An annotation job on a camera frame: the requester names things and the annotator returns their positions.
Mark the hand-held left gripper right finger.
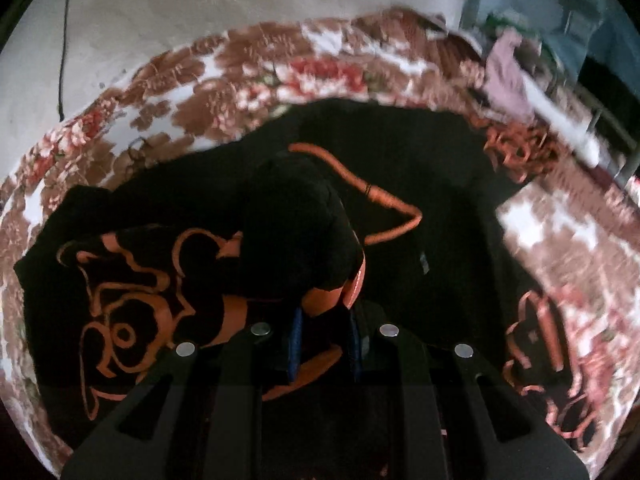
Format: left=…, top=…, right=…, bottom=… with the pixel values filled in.
left=349, top=304, right=592, bottom=480

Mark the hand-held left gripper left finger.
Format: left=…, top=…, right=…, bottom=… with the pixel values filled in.
left=60, top=305, right=306, bottom=480

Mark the black garment with orange print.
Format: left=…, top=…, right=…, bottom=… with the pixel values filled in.
left=14, top=99, right=601, bottom=480

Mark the brown floral blanket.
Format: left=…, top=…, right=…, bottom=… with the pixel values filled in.
left=0, top=7, right=640, bottom=480

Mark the teal cloth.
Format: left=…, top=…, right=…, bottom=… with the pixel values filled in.
left=492, top=0, right=621, bottom=61

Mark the dark wall cable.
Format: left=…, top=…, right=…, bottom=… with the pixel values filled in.
left=56, top=0, right=77, bottom=122

